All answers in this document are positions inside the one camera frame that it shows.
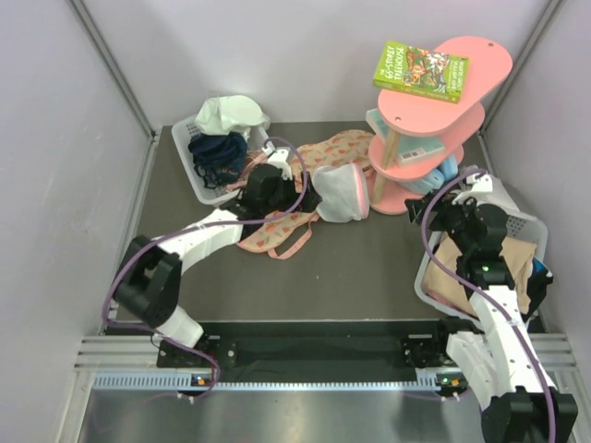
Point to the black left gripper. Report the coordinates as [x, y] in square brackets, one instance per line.
[309, 200]

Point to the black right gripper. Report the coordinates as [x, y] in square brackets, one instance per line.
[446, 206]

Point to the white mesh pink-trim laundry bag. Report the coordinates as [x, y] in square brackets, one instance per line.
[343, 191]

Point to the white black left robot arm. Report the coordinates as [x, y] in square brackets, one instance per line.
[148, 282]

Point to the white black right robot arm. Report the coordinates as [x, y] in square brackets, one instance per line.
[518, 400]

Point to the light blue headphones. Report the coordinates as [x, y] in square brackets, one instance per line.
[435, 179]

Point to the peach patterned eye mask lower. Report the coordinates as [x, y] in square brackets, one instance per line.
[281, 239]

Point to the peach patterned eye mask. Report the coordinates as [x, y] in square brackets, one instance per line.
[349, 146]
[281, 239]

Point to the light blue book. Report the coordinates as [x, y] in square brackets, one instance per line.
[410, 150]

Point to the peach patterned eye mask upper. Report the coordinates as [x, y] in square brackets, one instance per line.
[349, 146]

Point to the pink three-tier wooden shelf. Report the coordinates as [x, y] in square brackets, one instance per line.
[406, 115]

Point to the pink lace garment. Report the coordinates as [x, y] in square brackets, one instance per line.
[253, 159]

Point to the white plastic basket right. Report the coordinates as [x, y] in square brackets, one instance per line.
[520, 226]

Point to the white plastic basket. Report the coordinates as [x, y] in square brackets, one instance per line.
[520, 226]
[182, 132]

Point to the navy lace garment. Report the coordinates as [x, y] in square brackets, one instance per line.
[218, 160]

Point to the beige folded garment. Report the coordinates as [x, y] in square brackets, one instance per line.
[436, 283]

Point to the green treehouse book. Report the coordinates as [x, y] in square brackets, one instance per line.
[422, 73]

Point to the black blue garment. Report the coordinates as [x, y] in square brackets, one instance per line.
[537, 286]

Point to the white plastic basket left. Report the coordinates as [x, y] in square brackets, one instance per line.
[182, 132]

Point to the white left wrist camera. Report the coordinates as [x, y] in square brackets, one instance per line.
[281, 159]

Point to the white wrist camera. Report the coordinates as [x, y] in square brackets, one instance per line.
[476, 186]
[281, 159]

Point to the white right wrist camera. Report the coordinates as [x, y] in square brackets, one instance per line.
[476, 186]

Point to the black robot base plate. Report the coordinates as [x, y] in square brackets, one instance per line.
[327, 350]

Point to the grey slotted cable duct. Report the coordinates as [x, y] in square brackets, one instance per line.
[193, 383]

